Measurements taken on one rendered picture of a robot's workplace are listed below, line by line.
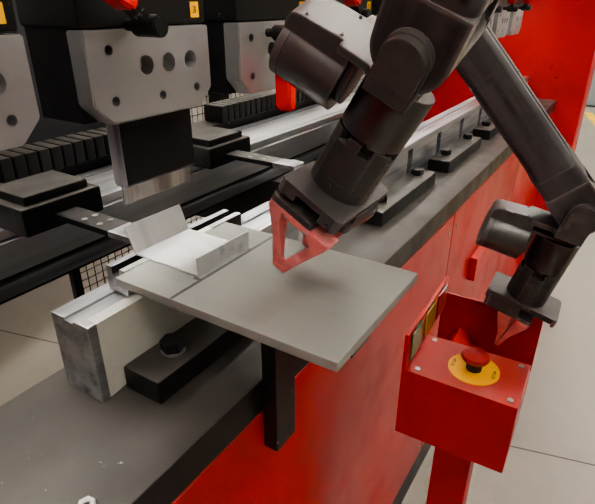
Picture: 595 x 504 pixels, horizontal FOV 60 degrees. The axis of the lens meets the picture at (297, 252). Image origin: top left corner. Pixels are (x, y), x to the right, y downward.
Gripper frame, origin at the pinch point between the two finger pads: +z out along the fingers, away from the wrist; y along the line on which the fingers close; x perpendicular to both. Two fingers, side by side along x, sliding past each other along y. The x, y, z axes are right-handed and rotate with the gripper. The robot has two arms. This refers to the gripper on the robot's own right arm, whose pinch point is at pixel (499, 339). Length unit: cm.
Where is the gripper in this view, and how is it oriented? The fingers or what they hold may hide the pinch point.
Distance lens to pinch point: 88.5
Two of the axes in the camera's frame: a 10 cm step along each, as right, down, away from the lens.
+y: -8.4, -4.4, 3.2
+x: -5.0, 3.8, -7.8
